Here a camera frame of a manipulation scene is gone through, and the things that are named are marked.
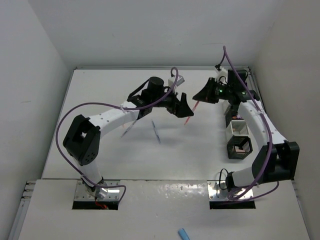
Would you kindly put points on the black hexagonal mesh container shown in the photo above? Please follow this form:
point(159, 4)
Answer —
point(242, 142)

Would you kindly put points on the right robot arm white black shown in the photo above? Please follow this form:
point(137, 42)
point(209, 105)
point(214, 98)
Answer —
point(277, 157)

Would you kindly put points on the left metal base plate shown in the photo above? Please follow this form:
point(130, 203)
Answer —
point(84, 193)

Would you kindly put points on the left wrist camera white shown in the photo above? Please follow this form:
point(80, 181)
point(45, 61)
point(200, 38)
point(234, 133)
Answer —
point(173, 82)

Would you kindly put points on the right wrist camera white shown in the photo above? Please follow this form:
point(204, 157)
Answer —
point(221, 74)

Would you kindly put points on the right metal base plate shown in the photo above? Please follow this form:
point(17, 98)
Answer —
point(218, 192)

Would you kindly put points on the black mesh container far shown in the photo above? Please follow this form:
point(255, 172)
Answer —
point(229, 113)

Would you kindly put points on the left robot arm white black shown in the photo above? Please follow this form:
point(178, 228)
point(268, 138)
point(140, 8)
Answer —
point(83, 137)

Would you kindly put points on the blue white pen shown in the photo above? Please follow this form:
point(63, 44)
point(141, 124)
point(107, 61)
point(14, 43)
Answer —
point(156, 131)

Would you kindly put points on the white slotted container near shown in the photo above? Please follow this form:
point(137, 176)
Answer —
point(236, 128)

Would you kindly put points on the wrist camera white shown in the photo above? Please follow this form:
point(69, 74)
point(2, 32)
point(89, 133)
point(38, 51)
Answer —
point(221, 74)
point(173, 82)

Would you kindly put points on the dark blue clear pen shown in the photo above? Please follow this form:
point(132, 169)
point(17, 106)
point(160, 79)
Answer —
point(128, 129)

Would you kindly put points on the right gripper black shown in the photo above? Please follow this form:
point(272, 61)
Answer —
point(206, 94)

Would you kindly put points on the metal base plate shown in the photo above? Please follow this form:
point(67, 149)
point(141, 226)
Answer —
point(84, 193)
point(218, 192)

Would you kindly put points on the blue marker on ledge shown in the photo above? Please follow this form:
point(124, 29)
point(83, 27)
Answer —
point(183, 234)

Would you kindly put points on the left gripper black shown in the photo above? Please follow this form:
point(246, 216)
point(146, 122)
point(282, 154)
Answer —
point(175, 106)

